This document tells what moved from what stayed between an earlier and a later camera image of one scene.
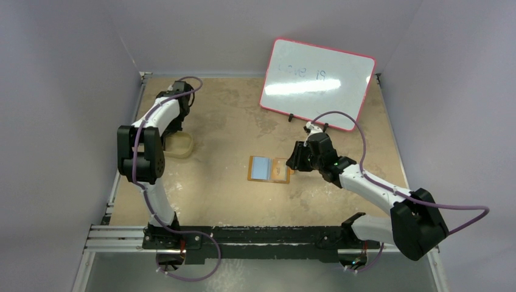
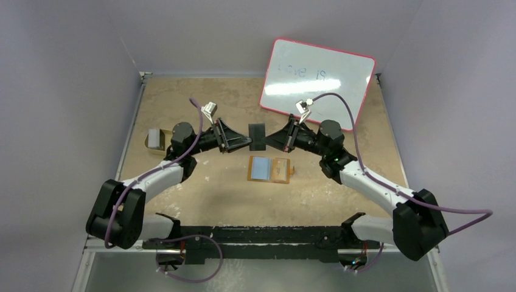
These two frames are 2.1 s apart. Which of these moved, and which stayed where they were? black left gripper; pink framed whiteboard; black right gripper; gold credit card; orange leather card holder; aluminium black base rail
Moved: black right gripper; black left gripper
Stayed: pink framed whiteboard; gold credit card; aluminium black base rail; orange leather card holder
